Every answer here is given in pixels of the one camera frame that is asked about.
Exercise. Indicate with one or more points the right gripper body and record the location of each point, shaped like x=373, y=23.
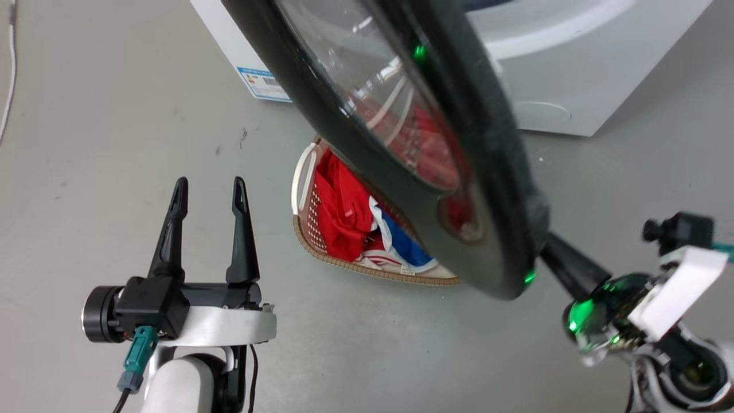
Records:
x=625, y=312

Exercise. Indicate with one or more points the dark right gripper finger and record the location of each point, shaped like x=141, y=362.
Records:
x=573, y=267

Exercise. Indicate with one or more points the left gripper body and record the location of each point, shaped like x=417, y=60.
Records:
x=223, y=326

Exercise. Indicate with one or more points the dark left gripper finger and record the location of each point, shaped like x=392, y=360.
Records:
x=245, y=241
x=170, y=235

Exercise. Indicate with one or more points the black round washing machine door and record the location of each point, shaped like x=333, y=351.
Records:
x=401, y=195

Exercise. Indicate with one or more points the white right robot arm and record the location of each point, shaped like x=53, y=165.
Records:
x=688, y=373

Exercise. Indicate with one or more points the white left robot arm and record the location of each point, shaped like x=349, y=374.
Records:
x=183, y=384

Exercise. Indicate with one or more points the white washing machine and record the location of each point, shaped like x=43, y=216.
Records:
x=550, y=63

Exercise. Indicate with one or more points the beige white laundry basket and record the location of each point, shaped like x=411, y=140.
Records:
x=305, y=223

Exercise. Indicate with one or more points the red garment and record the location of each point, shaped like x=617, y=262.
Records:
x=341, y=209

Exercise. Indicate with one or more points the blue white energy label sticker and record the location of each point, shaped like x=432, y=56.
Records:
x=262, y=85

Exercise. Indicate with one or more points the blue and white garment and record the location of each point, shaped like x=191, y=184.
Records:
x=404, y=244

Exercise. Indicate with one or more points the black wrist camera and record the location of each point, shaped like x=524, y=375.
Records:
x=682, y=229

